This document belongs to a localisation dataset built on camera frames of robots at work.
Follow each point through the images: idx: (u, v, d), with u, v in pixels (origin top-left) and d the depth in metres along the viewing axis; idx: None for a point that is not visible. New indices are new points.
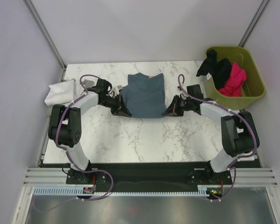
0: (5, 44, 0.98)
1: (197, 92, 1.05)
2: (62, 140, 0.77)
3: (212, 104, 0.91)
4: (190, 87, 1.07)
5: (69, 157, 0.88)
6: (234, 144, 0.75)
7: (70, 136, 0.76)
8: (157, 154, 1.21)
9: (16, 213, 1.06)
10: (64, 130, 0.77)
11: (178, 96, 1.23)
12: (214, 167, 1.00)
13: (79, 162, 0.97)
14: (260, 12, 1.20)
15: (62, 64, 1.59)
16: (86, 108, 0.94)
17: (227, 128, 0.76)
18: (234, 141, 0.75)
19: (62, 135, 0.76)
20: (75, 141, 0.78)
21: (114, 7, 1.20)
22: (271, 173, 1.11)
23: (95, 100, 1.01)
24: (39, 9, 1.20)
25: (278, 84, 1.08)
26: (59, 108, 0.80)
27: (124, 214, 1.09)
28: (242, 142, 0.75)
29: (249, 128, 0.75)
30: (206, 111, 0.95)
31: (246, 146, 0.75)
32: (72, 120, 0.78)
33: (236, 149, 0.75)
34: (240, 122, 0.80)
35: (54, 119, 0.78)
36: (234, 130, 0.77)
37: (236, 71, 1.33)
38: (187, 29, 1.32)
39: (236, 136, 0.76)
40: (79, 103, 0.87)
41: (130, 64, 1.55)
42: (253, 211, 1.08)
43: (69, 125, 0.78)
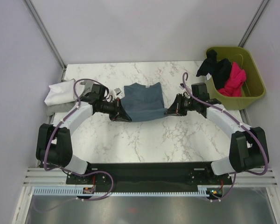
0: (5, 44, 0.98)
1: (202, 93, 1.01)
2: (51, 161, 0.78)
3: (220, 110, 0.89)
4: (195, 87, 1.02)
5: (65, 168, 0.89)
6: (244, 162, 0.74)
7: (59, 158, 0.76)
8: (157, 155, 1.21)
9: (16, 213, 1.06)
10: (52, 152, 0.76)
11: (180, 95, 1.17)
12: (215, 168, 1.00)
13: (77, 168, 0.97)
14: (260, 12, 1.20)
15: (62, 64, 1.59)
16: (79, 121, 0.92)
17: (239, 145, 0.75)
18: (243, 158, 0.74)
19: (50, 157, 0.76)
20: (64, 163, 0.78)
21: (114, 7, 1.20)
22: (271, 173, 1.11)
23: (89, 111, 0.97)
24: (39, 9, 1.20)
25: (278, 84, 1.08)
26: (48, 128, 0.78)
27: (124, 214, 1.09)
28: (251, 159, 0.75)
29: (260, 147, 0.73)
30: (213, 116, 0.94)
31: (254, 164, 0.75)
32: (60, 141, 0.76)
33: (245, 166, 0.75)
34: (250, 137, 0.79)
35: (42, 141, 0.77)
36: (245, 148, 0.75)
37: (236, 71, 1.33)
38: (187, 29, 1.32)
39: (246, 154, 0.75)
40: (68, 120, 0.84)
41: (130, 64, 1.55)
42: (253, 211, 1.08)
43: (58, 146, 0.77)
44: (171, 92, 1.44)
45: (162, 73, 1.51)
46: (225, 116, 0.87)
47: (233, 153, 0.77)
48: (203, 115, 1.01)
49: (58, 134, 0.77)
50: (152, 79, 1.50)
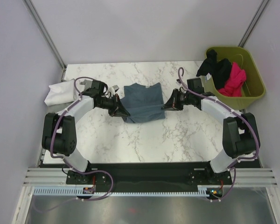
0: (5, 45, 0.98)
1: (197, 87, 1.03)
2: (57, 150, 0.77)
3: (213, 101, 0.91)
4: (190, 81, 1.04)
5: (67, 162, 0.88)
6: (236, 146, 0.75)
7: (64, 145, 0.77)
8: (157, 154, 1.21)
9: (16, 213, 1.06)
10: (58, 139, 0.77)
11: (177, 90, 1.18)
12: (214, 166, 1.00)
13: (78, 165, 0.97)
14: (260, 12, 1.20)
15: (62, 64, 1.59)
16: (81, 112, 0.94)
17: (230, 130, 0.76)
18: (235, 143, 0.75)
19: (55, 144, 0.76)
20: (69, 150, 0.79)
21: (113, 8, 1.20)
22: (271, 173, 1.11)
23: (89, 103, 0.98)
24: (39, 9, 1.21)
25: (278, 84, 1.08)
26: (52, 117, 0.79)
27: (124, 214, 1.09)
28: (243, 143, 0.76)
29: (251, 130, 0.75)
30: (207, 108, 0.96)
31: (246, 148, 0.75)
32: (66, 129, 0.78)
33: (237, 150, 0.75)
34: (242, 123, 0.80)
35: (47, 129, 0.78)
36: (236, 133, 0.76)
37: (236, 71, 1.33)
38: (187, 29, 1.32)
39: (238, 138, 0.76)
40: (72, 110, 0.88)
41: (130, 64, 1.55)
42: (253, 212, 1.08)
43: (63, 134, 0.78)
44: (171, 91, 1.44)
45: (162, 73, 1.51)
46: (217, 106, 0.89)
47: (226, 138, 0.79)
48: (199, 107, 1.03)
49: (63, 121, 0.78)
50: (152, 78, 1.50)
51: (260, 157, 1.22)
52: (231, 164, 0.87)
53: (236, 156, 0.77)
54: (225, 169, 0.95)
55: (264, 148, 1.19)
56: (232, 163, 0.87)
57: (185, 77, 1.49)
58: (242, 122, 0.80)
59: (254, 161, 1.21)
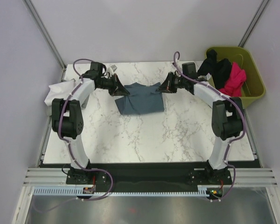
0: (6, 45, 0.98)
1: (192, 71, 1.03)
2: (66, 131, 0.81)
3: (205, 86, 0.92)
4: (185, 66, 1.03)
5: (71, 151, 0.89)
6: (223, 127, 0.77)
7: (73, 127, 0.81)
8: (157, 154, 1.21)
9: (16, 213, 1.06)
10: (66, 122, 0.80)
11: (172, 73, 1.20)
12: (213, 163, 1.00)
13: (80, 159, 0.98)
14: (260, 12, 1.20)
15: (62, 64, 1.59)
16: (84, 95, 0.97)
17: (219, 112, 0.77)
18: (222, 123, 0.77)
19: (64, 127, 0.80)
20: (78, 131, 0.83)
21: (114, 8, 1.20)
22: (271, 173, 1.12)
23: (92, 87, 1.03)
24: (39, 9, 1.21)
25: (278, 83, 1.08)
26: (59, 102, 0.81)
27: (124, 214, 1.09)
28: (230, 124, 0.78)
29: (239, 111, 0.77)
30: (199, 93, 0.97)
31: (233, 128, 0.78)
32: (73, 111, 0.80)
33: (224, 130, 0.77)
34: (230, 106, 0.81)
35: (55, 113, 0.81)
36: (225, 114, 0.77)
37: (236, 71, 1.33)
38: (187, 29, 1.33)
39: (225, 120, 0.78)
40: (77, 94, 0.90)
41: (130, 64, 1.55)
42: (253, 212, 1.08)
43: (70, 116, 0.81)
44: None
45: (162, 73, 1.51)
46: (208, 91, 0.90)
47: (215, 119, 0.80)
48: (192, 92, 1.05)
49: (70, 105, 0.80)
50: (152, 78, 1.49)
51: (260, 157, 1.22)
52: (225, 150, 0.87)
53: (225, 136, 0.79)
54: (223, 163, 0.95)
55: (264, 148, 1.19)
56: (226, 149, 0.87)
57: None
58: (230, 104, 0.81)
59: (254, 161, 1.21)
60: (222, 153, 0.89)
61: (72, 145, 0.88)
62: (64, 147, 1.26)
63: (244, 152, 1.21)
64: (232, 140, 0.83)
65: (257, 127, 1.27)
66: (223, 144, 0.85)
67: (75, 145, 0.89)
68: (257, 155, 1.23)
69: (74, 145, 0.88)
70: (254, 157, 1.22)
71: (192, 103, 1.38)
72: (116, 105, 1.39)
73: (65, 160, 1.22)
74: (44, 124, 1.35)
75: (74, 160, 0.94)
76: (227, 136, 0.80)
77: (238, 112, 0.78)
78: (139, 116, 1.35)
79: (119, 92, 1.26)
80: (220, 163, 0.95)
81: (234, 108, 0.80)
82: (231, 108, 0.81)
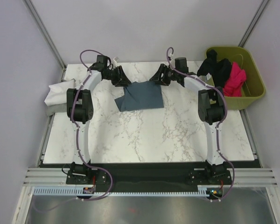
0: (5, 45, 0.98)
1: (183, 66, 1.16)
2: (77, 116, 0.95)
3: (193, 79, 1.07)
4: (177, 61, 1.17)
5: (77, 138, 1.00)
6: (207, 112, 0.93)
7: (85, 113, 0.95)
8: (157, 155, 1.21)
9: (16, 213, 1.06)
10: (79, 109, 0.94)
11: (164, 65, 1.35)
12: (210, 159, 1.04)
13: (84, 153, 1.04)
14: (260, 12, 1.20)
15: (62, 64, 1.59)
16: (94, 85, 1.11)
17: (203, 99, 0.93)
18: (206, 109, 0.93)
19: (77, 113, 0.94)
20: (89, 117, 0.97)
21: (114, 7, 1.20)
22: (271, 173, 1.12)
23: (99, 78, 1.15)
24: (39, 9, 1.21)
25: (278, 83, 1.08)
26: (73, 91, 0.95)
27: (125, 214, 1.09)
28: (213, 110, 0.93)
29: (221, 97, 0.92)
30: (189, 85, 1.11)
31: (215, 113, 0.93)
32: (85, 100, 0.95)
33: (208, 115, 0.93)
34: (213, 94, 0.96)
35: (69, 101, 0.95)
36: (208, 101, 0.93)
37: (236, 72, 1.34)
38: (187, 29, 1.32)
39: (209, 106, 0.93)
40: (87, 85, 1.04)
41: (130, 64, 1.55)
42: (253, 212, 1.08)
43: (83, 104, 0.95)
44: (172, 91, 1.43)
45: None
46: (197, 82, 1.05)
47: (200, 106, 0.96)
48: (182, 85, 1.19)
49: (83, 94, 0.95)
50: None
51: (260, 157, 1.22)
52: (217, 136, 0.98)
53: (209, 121, 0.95)
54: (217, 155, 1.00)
55: (264, 148, 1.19)
56: (217, 136, 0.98)
57: None
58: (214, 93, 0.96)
59: (254, 161, 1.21)
60: (214, 141, 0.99)
61: (80, 131, 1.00)
62: (64, 147, 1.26)
63: (244, 152, 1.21)
64: (218, 124, 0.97)
65: (257, 127, 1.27)
66: (212, 131, 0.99)
67: (83, 132, 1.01)
68: (257, 155, 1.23)
69: (82, 131, 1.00)
70: (254, 157, 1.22)
71: (192, 103, 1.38)
72: (116, 105, 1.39)
73: (65, 160, 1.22)
74: (44, 124, 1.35)
75: (78, 150, 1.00)
76: (212, 121, 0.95)
77: (220, 99, 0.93)
78: (139, 116, 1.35)
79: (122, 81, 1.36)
80: (216, 156, 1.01)
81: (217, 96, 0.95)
82: (214, 97, 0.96)
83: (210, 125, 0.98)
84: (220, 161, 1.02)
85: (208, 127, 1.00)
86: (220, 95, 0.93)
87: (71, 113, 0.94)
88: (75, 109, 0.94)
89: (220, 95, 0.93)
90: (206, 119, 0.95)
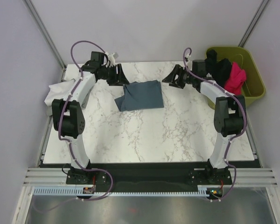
0: (6, 45, 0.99)
1: (200, 70, 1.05)
2: (66, 130, 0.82)
3: (211, 84, 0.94)
4: (195, 63, 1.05)
5: (71, 150, 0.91)
6: (224, 122, 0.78)
7: (74, 127, 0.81)
8: (157, 154, 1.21)
9: (16, 213, 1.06)
10: (68, 122, 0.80)
11: (179, 66, 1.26)
12: (213, 162, 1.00)
13: (82, 160, 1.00)
14: (260, 13, 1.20)
15: (62, 64, 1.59)
16: (85, 91, 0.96)
17: (221, 107, 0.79)
18: (224, 119, 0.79)
19: (66, 127, 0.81)
20: (79, 131, 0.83)
21: (114, 7, 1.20)
22: (271, 173, 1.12)
23: (93, 80, 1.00)
24: (39, 9, 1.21)
25: (278, 83, 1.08)
26: (59, 103, 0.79)
27: (124, 214, 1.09)
28: (231, 122, 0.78)
29: (241, 108, 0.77)
30: (206, 90, 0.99)
31: (234, 126, 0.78)
32: (73, 113, 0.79)
33: (224, 126, 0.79)
34: (233, 103, 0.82)
35: (56, 113, 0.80)
36: (226, 109, 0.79)
37: (236, 71, 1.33)
38: (187, 29, 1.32)
39: (227, 116, 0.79)
40: (76, 93, 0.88)
41: (130, 64, 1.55)
42: (253, 212, 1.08)
43: (71, 117, 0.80)
44: (172, 91, 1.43)
45: (162, 72, 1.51)
46: (215, 89, 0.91)
47: (217, 115, 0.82)
48: (198, 89, 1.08)
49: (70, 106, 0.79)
50: (152, 78, 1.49)
51: (260, 157, 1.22)
52: (227, 147, 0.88)
53: (225, 132, 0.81)
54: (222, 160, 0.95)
55: (264, 148, 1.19)
56: (227, 146, 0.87)
57: None
58: (234, 102, 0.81)
59: (254, 161, 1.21)
60: (222, 150, 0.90)
61: (73, 144, 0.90)
62: (64, 147, 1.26)
63: (244, 152, 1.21)
64: (233, 138, 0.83)
65: (257, 127, 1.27)
66: (224, 141, 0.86)
67: (76, 144, 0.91)
68: (257, 155, 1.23)
69: (75, 144, 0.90)
70: (254, 157, 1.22)
71: (192, 103, 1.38)
72: (116, 105, 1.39)
73: (65, 160, 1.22)
74: (44, 124, 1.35)
75: (75, 159, 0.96)
76: (227, 133, 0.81)
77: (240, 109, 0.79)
78: (139, 116, 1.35)
79: (121, 81, 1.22)
80: (220, 161, 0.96)
81: (237, 105, 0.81)
82: (234, 106, 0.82)
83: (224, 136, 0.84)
84: (223, 165, 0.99)
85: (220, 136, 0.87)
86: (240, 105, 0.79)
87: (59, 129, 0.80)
88: (63, 122, 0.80)
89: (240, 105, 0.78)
90: (222, 130, 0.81)
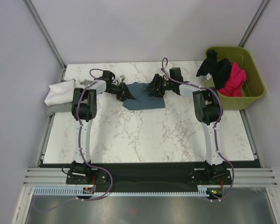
0: (5, 45, 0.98)
1: (177, 75, 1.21)
2: (81, 114, 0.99)
3: (187, 84, 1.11)
4: (172, 71, 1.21)
5: (80, 135, 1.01)
6: (204, 112, 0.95)
7: (89, 110, 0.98)
8: (157, 154, 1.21)
9: (16, 213, 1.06)
10: (84, 107, 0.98)
11: (158, 75, 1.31)
12: (209, 160, 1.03)
13: (85, 151, 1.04)
14: (260, 13, 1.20)
15: (62, 64, 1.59)
16: (98, 92, 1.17)
17: (197, 100, 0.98)
18: (202, 109, 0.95)
19: (82, 111, 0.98)
20: (93, 115, 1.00)
21: (113, 7, 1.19)
22: (271, 173, 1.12)
23: (104, 87, 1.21)
24: (39, 9, 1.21)
25: (278, 84, 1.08)
26: (80, 90, 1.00)
27: (125, 214, 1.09)
28: (210, 110, 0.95)
29: (215, 96, 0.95)
30: (184, 92, 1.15)
31: (212, 113, 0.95)
32: (90, 99, 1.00)
33: (204, 115, 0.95)
34: (208, 95, 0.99)
35: (75, 99, 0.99)
36: (203, 101, 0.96)
37: (236, 71, 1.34)
38: (187, 29, 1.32)
39: (206, 107, 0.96)
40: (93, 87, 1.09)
41: (130, 64, 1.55)
42: (253, 212, 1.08)
43: (88, 102, 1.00)
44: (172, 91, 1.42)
45: (162, 73, 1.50)
46: (192, 87, 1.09)
47: (197, 107, 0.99)
48: (178, 93, 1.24)
49: (88, 93, 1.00)
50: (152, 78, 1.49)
51: (260, 157, 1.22)
52: (215, 136, 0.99)
53: (207, 121, 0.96)
54: (217, 153, 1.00)
55: (264, 148, 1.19)
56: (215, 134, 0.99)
57: (185, 77, 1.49)
58: (209, 94, 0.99)
59: (254, 161, 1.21)
60: (213, 141, 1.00)
61: (83, 129, 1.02)
62: (64, 147, 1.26)
63: (244, 152, 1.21)
64: (216, 124, 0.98)
65: (257, 127, 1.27)
66: (210, 131, 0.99)
67: (86, 129, 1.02)
68: (257, 155, 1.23)
69: (85, 129, 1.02)
70: (253, 157, 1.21)
71: (192, 103, 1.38)
72: (116, 105, 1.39)
73: (65, 160, 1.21)
74: (44, 124, 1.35)
75: (80, 148, 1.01)
76: (209, 121, 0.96)
77: (215, 99, 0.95)
78: (139, 116, 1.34)
79: (125, 96, 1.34)
80: (215, 156, 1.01)
81: (211, 96, 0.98)
82: (209, 98, 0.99)
83: (208, 125, 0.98)
84: (220, 161, 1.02)
85: (206, 127, 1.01)
86: (214, 95, 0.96)
87: (76, 111, 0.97)
88: (80, 107, 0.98)
89: (214, 94, 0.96)
90: (204, 119, 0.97)
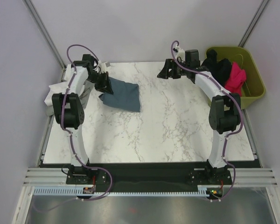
0: (6, 45, 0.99)
1: (193, 59, 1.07)
2: (67, 122, 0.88)
3: (207, 78, 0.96)
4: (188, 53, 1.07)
5: (71, 143, 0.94)
6: (220, 121, 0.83)
7: (76, 118, 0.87)
8: (157, 154, 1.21)
9: (16, 213, 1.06)
10: (69, 115, 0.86)
11: (170, 59, 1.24)
12: (212, 161, 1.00)
13: (82, 155, 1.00)
14: (260, 13, 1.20)
15: (62, 64, 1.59)
16: (81, 85, 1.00)
17: (217, 107, 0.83)
18: (219, 118, 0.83)
19: (68, 119, 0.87)
20: (80, 122, 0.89)
21: (113, 7, 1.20)
22: (271, 173, 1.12)
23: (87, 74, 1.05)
24: (39, 9, 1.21)
25: (278, 83, 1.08)
26: (59, 97, 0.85)
27: (125, 214, 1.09)
28: (226, 120, 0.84)
29: (237, 107, 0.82)
30: (200, 83, 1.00)
31: (228, 123, 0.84)
32: (72, 106, 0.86)
33: (220, 124, 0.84)
34: (228, 101, 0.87)
35: (56, 108, 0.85)
36: (222, 109, 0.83)
37: (236, 71, 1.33)
38: (187, 29, 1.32)
39: (223, 115, 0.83)
40: (73, 86, 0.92)
41: (130, 64, 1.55)
42: (253, 212, 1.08)
43: (71, 109, 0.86)
44: (172, 91, 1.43)
45: None
46: (210, 84, 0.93)
47: (213, 113, 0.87)
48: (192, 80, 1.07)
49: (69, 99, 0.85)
50: (152, 78, 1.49)
51: (260, 157, 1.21)
52: (224, 146, 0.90)
53: (220, 130, 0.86)
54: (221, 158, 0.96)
55: (264, 148, 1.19)
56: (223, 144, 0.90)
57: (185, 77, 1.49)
58: (229, 100, 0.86)
59: (254, 161, 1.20)
60: (220, 148, 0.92)
61: (73, 136, 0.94)
62: (64, 147, 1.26)
63: (244, 152, 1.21)
64: (228, 134, 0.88)
65: (257, 127, 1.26)
66: (220, 139, 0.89)
67: (77, 136, 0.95)
68: (257, 155, 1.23)
69: (75, 136, 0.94)
70: (254, 157, 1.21)
71: (191, 103, 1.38)
72: None
73: (65, 160, 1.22)
74: (44, 124, 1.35)
75: (75, 155, 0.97)
76: (223, 130, 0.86)
77: (235, 108, 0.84)
78: (139, 116, 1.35)
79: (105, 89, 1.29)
80: (219, 160, 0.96)
81: (232, 102, 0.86)
82: (230, 103, 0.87)
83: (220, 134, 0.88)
84: (223, 164, 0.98)
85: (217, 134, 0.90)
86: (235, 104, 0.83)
87: (61, 121, 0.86)
88: (65, 115, 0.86)
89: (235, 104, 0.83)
90: (217, 128, 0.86)
